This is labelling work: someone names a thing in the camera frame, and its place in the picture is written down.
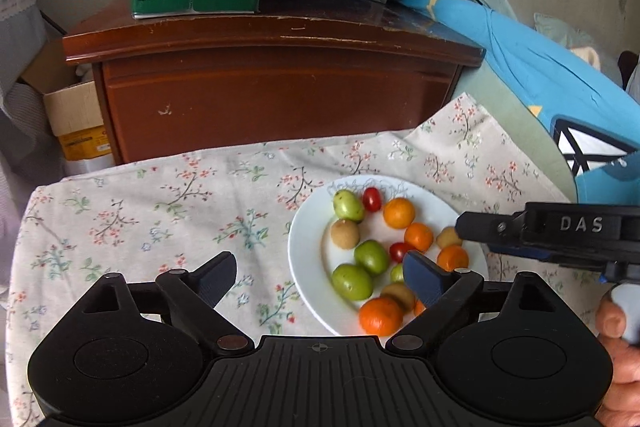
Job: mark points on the blue printed blanket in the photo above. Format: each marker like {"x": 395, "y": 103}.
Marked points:
{"x": 525, "y": 72}

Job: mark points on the person's right hand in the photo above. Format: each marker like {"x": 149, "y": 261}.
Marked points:
{"x": 627, "y": 382}

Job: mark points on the small green jujube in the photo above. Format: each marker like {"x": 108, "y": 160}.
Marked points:
{"x": 396, "y": 273}

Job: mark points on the brown wooden nightstand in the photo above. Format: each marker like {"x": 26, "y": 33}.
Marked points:
{"x": 275, "y": 107}

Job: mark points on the mandarin orange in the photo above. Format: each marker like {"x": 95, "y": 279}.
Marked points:
{"x": 399, "y": 213}
{"x": 419, "y": 307}
{"x": 381, "y": 316}
{"x": 419, "y": 237}
{"x": 452, "y": 258}

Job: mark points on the white plate with rose print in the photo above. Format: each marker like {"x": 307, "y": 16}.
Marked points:
{"x": 310, "y": 247}

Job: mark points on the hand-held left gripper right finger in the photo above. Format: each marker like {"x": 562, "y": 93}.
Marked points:
{"x": 422, "y": 279}

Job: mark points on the lavender waffle cloth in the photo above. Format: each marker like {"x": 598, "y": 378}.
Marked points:
{"x": 20, "y": 117}

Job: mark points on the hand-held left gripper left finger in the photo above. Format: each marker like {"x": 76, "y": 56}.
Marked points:
{"x": 217, "y": 279}

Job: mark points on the floral tablecloth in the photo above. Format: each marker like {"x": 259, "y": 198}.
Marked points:
{"x": 150, "y": 217}

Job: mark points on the red cherry tomato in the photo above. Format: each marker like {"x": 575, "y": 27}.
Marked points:
{"x": 371, "y": 199}
{"x": 398, "y": 251}

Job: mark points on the open cardboard box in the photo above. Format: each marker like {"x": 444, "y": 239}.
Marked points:
{"x": 75, "y": 112}

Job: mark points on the pale green bedsheet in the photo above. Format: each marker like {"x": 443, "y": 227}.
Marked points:
{"x": 505, "y": 122}

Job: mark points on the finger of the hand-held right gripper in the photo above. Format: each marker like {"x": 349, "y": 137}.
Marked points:
{"x": 490, "y": 229}

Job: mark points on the white pillow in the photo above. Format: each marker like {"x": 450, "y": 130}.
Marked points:
{"x": 555, "y": 29}

